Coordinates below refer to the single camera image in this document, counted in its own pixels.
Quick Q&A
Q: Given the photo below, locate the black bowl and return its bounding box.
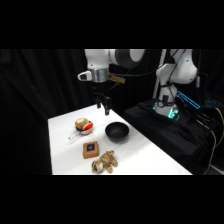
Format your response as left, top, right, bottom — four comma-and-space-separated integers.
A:
104, 121, 130, 141

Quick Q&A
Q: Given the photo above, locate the yellow cable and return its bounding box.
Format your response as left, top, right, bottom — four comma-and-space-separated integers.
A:
215, 107, 224, 145

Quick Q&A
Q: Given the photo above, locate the black draped robot stand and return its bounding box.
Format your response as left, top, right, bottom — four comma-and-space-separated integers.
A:
123, 98, 224, 176

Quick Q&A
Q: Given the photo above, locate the tan wrist camera box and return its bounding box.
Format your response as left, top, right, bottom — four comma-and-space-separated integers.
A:
108, 74, 126, 85

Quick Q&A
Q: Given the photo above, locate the small silver metal pot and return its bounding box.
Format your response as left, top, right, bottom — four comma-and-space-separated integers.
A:
68, 127, 94, 141

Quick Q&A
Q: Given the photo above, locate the black curtain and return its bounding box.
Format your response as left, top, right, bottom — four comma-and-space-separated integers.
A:
0, 49, 224, 176

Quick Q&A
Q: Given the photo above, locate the red orange toy vegetable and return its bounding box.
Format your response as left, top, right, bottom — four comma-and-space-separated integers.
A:
83, 122, 94, 132

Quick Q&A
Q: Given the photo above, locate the wooden block with blue square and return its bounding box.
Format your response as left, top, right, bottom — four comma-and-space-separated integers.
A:
82, 140, 101, 160

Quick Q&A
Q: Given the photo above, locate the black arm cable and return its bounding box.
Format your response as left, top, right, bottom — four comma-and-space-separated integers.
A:
123, 49, 181, 80

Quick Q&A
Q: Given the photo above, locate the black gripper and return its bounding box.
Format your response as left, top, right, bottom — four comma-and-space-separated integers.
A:
92, 81, 112, 116

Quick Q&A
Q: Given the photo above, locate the striped tiger plush toy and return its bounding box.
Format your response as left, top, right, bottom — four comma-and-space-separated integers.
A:
91, 150, 119, 175

